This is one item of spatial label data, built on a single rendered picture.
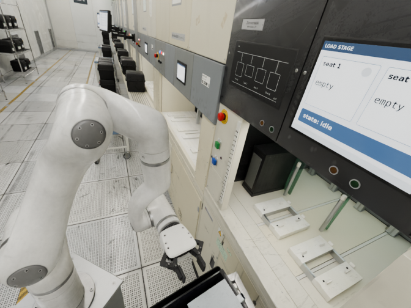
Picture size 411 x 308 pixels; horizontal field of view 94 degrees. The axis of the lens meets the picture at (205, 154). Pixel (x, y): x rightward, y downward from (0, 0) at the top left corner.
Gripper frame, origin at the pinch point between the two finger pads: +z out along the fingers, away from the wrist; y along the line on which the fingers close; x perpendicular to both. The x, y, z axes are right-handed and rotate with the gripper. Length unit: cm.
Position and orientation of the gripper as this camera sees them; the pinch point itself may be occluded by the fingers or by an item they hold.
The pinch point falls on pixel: (192, 269)
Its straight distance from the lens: 67.3
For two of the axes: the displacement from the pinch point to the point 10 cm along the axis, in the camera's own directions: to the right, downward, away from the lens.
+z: 5.4, 5.1, -6.8
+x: 1.5, -8.4, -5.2
